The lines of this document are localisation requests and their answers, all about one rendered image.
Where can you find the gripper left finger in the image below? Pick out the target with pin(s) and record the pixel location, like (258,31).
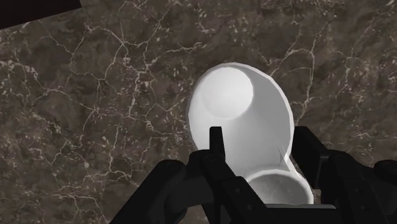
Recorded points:
(198,186)

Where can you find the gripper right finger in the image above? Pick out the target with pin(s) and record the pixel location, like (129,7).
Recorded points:
(350,186)

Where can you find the white vase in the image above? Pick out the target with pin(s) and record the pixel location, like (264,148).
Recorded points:
(248,124)

